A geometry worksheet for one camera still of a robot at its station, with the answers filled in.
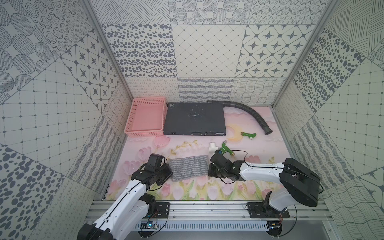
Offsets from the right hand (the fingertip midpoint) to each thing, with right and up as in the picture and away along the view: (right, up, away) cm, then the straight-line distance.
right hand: (208, 172), depth 86 cm
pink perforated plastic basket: (-44, +33, +25) cm, 60 cm away
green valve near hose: (+31, +19, +16) cm, 40 cm away
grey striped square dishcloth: (-13, +2, +2) cm, 13 cm away
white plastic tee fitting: (+3, +13, +8) cm, 15 cm away
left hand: (-21, +4, -3) cm, 21 cm away
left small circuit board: (-30, -20, -15) cm, 39 cm away
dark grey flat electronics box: (-4, +31, +22) cm, 38 cm away
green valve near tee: (+11, +12, +8) cm, 18 cm away
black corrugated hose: (+43, +25, +18) cm, 53 cm away
